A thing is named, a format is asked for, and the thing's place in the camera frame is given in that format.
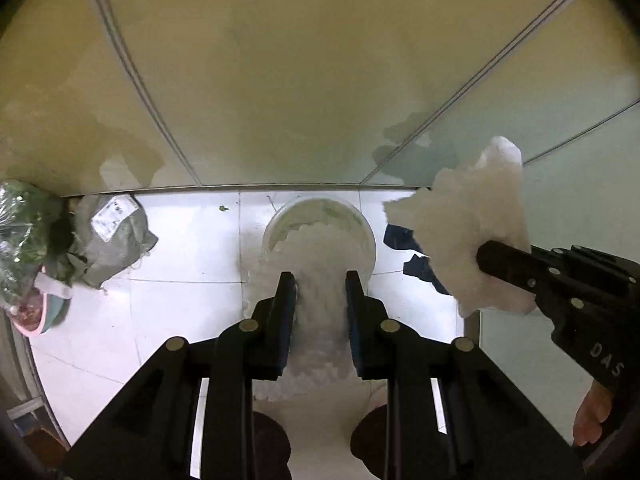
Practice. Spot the grey crumpled plastic bag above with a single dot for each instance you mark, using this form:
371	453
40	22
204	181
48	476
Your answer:
111	233

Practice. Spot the white plastic trash bucket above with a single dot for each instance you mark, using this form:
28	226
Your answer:
309	223

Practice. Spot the clear bag with greens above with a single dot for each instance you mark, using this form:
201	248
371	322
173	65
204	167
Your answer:
36	235

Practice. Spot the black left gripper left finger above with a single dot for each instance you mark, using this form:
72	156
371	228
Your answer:
146	431

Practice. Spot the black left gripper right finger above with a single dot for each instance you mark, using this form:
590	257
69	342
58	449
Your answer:
451	412

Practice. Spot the right hand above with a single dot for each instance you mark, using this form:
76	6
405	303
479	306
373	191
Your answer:
591	415

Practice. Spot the pink and green bowl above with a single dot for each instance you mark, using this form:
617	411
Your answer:
42	305

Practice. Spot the white tissue wad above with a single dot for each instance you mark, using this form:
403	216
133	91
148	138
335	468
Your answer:
319	350

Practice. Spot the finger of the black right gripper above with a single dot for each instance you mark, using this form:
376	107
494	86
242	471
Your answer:
513	266

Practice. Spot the dark blue cloth scrap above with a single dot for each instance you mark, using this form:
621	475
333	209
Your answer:
419	265

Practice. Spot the white tissue paper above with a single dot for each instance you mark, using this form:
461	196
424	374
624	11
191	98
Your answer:
465	208

